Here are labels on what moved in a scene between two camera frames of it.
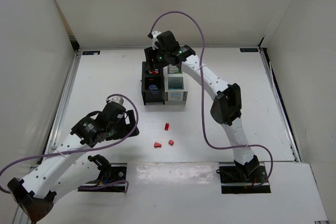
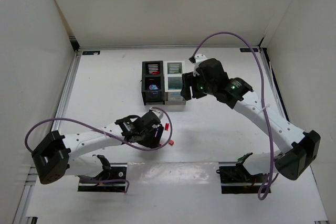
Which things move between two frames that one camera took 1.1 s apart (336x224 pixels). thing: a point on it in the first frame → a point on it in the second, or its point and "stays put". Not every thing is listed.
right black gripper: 151,57 → 191,87
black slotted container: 153,84 stays put
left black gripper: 128,123 → 155,135
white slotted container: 174,93 stays put
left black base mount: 111,179 stays put
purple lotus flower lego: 153,87 stays put
